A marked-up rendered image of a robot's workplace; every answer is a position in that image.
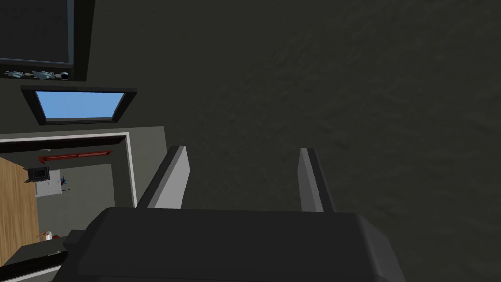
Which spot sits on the black framed window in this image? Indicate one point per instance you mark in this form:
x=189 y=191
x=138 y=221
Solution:
x=79 y=104

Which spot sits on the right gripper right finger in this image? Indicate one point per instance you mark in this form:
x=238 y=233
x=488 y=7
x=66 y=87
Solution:
x=313 y=184

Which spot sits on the dark cabinet with knobs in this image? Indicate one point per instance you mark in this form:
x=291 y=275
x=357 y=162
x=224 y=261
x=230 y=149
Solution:
x=39 y=37

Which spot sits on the red wall shelf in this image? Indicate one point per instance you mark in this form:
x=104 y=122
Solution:
x=74 y=156

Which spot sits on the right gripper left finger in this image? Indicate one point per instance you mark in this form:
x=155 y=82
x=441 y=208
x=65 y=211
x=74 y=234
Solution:
x=169 y=184

